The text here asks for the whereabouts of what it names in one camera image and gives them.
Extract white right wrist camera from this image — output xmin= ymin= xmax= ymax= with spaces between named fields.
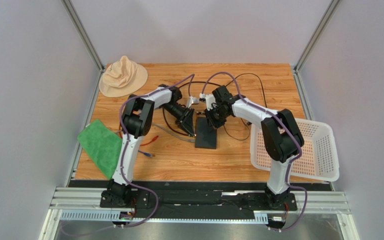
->
xmin=199 ymin=93 xmax=216 ymax=110

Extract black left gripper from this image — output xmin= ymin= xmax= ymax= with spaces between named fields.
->
xmin=161 ymin=103 xmax=195 ymax=136

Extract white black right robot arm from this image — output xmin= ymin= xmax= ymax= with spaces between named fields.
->
xmin=199 ymin=85 xmax=304 ymax=205

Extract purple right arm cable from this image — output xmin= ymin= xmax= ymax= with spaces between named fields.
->
xmin=200 ymin=71 xmax=309 ymax=233

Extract grey ethernet cable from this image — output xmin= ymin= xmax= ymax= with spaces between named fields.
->
xmin=115 ymin=123 xmax=196 ymax=144

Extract aluminium front frame rail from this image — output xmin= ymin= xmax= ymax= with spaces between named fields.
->
xmin=39 ymin=180 xmax=359 ymax=240

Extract beige bucket hat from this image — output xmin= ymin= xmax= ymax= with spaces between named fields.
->
xmin=98 ymin=55 xmax=148 ymax=98

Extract black network switch box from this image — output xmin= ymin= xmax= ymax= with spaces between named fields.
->
xmin=194 ymin=117 xmax=217 ymax=150

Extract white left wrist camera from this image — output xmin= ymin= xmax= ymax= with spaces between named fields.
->
xmin=186 ymin=96 xmax=200 ymax=108

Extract green microfiber cloth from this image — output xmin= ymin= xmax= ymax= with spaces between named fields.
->
xmin=77 ymin=119 xmax=123 ymax=180

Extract thin black power cord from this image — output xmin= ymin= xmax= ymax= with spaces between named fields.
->
xmin=223 ymin=73 xmax=268 ymax=141

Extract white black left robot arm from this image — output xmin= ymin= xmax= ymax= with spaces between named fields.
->
xmin=102 ymin=84 xmax=195 ymax=206

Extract black ethernet cable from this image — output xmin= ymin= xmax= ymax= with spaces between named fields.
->
xmin=161 ymin=81 xmax=223 ymax=137

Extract white plastic mesh basket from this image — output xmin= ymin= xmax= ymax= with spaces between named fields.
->
xmin=250 ymin=118 xmax=340 ymax=182

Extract red ethernet cable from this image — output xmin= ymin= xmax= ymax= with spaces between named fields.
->
xmin=118 ymin=131 xmax=160 ymax=147

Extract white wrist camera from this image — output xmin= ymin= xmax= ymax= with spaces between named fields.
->
xmin=186 ymin=96 xmax=200 ymax=108
xmin=199 ymin=93 xmax=216 ymax=110

